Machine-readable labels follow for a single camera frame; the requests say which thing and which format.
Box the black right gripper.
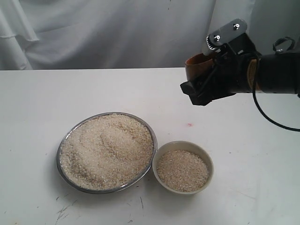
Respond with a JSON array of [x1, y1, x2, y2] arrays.
[[180, 18, 256, 105]]

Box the brown wooden cup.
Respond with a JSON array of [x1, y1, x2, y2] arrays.
[[185, 53, 216, 81]]

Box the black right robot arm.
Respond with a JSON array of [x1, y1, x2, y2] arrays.
[[180, 19, 300, 106]]

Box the white ceramic bowl of rice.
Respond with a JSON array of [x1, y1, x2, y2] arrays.
[[152, 141, 214, 195]]

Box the steel plate of rice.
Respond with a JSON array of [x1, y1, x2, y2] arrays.
[[56, 112, 158, 194]]

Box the white backdrop cloth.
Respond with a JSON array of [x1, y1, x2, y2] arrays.
[[0, 0, 300, 70]]

